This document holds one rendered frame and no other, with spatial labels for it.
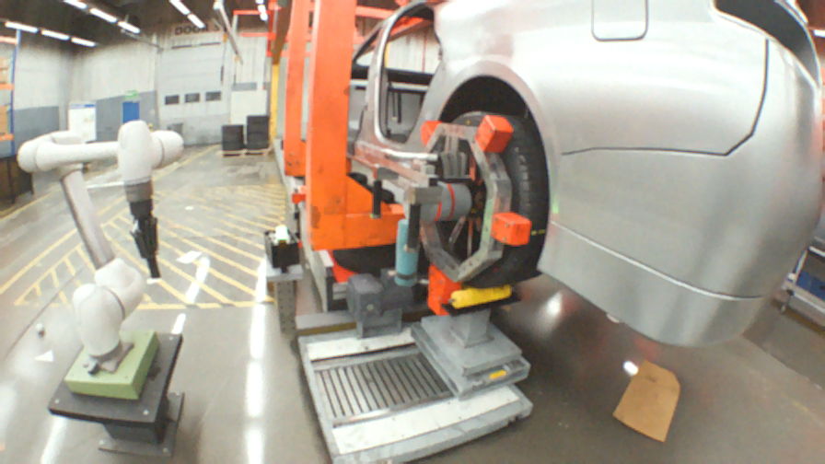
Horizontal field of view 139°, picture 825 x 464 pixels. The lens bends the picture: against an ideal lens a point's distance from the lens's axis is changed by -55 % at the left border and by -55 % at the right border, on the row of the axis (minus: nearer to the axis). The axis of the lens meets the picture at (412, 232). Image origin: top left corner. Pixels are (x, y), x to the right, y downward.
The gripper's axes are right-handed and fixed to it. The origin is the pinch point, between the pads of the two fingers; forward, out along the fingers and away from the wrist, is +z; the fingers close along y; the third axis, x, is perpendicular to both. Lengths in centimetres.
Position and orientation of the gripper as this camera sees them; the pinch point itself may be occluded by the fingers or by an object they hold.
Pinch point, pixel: (153, 267)
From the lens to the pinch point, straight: 110.3
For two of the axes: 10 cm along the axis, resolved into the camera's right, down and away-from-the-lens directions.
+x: 9.9, -0.3, 1.5
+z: -0.2, 9.5, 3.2
